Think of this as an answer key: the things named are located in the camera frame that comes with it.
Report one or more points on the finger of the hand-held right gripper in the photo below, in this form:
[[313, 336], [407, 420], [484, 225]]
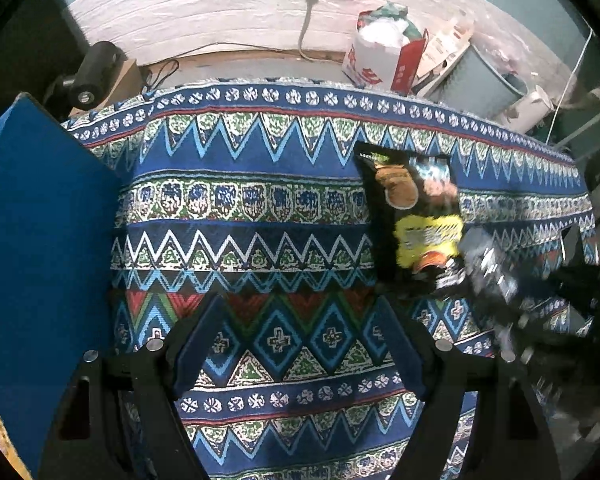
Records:
[[490, 270]]

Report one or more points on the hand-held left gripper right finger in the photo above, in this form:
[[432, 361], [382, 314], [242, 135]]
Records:
[[396, 347]]

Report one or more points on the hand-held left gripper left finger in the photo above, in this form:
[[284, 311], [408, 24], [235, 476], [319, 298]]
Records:
[[196, 341]]

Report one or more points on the black snack packet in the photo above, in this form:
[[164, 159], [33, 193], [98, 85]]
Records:
[[410, 210]]

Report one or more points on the blue patterned tablecloth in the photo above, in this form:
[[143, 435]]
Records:
[[260, 200]]

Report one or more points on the white jug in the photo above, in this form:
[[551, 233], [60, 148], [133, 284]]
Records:
[[527, 107]]

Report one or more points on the blue board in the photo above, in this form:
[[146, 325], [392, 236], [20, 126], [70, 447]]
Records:
[[40, 260]]

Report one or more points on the teal bin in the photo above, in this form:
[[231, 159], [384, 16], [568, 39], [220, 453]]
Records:
[[480, 85]]

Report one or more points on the clear plastic bag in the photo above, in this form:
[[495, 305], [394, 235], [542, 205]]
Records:
[[530, 55]]

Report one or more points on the flat cardboard packaging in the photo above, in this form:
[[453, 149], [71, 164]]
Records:
[[442, 52]]

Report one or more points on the red white paper bag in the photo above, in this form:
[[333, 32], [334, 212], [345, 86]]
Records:
[[380, 55]]

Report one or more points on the brown cardboard box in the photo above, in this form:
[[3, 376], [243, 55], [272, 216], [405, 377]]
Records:
[[127, 80]]

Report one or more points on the black cylindrical device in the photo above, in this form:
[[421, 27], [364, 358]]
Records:
[[92, 72]]

